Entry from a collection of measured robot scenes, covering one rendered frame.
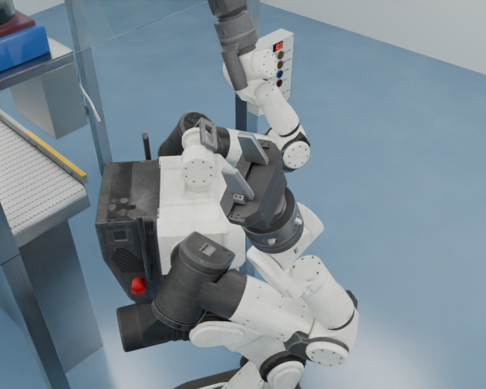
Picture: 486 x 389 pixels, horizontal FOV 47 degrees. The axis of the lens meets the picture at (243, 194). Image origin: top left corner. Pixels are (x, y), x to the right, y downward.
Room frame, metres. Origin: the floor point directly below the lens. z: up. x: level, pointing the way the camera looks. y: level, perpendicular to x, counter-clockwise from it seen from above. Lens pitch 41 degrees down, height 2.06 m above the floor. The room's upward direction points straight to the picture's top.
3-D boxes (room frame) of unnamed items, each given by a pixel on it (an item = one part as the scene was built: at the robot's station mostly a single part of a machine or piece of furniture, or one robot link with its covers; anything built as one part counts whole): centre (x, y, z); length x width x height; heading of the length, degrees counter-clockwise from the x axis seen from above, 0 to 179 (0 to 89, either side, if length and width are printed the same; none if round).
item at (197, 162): (0.91, 0.09, 1.36); 0.10 x 0.07 x 0.09; 5
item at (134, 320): (0.89, 0.18, 0.89); 0.28 x 0.13 x 0.18; 106
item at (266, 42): (1.77, -0.09, 1.08); 0.17 x 0.06 x 0.26; 136
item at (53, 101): (1.39, 0.56, 1.25); 0.22 x 0.11 x 0.20; 46
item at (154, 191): (0.91, 0.15, 1.16); 0.34 x 0.30 x 0.36; 5
